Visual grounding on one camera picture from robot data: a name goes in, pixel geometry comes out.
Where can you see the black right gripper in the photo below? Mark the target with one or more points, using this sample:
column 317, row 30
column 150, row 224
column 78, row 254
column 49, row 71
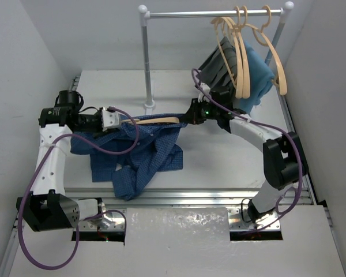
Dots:
column 193, row 115

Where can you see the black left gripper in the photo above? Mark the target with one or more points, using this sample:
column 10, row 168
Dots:
column 97, row 120

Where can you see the beige plastic hanger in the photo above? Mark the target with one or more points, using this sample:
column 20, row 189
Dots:
column 164, row 120

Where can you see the blue plaid shirt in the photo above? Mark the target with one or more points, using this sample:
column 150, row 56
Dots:
column 130, row 157

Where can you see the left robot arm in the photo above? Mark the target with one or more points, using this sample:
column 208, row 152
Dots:
column 46, row 206

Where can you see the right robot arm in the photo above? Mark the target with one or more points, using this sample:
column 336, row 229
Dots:
column 284, row 163

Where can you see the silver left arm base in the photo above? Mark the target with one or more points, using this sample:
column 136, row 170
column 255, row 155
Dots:
column 105, row 219

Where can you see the beige hanger with grey cloth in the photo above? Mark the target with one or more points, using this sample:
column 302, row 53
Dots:
column 223, row 46

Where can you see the empty beige hanger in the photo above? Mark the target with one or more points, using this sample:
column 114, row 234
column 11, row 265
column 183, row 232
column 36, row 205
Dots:
column 280, row 80

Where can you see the grey cloth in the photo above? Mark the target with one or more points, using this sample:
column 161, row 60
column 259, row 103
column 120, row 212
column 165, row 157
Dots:
column 213, row 72

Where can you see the light blue cloth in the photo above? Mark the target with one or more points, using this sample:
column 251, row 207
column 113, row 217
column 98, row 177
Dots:
column 261, row 77

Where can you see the white clothes rack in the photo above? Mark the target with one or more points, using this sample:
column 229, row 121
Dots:
column 254, row 17

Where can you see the white foam cover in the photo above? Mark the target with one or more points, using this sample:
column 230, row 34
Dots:
column 177, row 226

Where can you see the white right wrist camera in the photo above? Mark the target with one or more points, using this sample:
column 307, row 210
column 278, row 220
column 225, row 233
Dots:
column 204, row 88

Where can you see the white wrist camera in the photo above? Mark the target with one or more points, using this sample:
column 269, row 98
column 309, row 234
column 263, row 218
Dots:
column 204, row 88
column 110, row 119

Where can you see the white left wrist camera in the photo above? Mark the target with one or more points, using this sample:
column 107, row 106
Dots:
column 110, row 119

